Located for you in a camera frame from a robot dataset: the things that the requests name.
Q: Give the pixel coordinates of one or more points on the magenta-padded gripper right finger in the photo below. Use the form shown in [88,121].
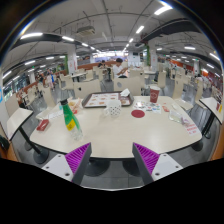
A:
[146,157]

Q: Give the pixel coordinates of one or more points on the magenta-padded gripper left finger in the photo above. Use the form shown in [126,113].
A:
[77,156]

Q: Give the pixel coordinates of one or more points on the green drink bottle black cap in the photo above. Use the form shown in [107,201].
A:
[70,118]

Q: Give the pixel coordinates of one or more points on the flat round red coaster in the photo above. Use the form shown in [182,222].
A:
[138,113]

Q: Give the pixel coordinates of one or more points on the small red box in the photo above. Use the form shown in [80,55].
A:
[42,125]

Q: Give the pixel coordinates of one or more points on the white paper receipt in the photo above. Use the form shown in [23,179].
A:
[50,114]

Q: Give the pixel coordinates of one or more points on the small red sachet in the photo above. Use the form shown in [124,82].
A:
[165,108]

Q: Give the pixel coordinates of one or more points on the crumpled food wrapper bag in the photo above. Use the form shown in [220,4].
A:
[75,104]

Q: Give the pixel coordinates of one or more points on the red and white leaflet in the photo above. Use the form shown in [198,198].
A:
[192,128]

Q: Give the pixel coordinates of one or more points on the white mug with dark dots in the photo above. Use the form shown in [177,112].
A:
[114,108]

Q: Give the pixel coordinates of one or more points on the brown food tray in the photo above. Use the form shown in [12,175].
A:
[100,99]

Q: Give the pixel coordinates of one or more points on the red paper cup with lid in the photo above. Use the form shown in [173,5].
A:
[154,94]

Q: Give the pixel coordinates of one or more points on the white paper napkin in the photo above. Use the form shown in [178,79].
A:
[125,92]

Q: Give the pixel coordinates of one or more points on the group of beige chairs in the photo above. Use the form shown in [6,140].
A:
[86,88]

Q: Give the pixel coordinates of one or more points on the beige side table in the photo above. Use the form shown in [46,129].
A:
[210,106]
[18,120]

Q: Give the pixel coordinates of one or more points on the ceiling air conditioner unit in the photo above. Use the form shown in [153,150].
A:
[86,30]

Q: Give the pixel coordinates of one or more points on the group of ceiling lights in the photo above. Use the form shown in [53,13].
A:
[31,35]

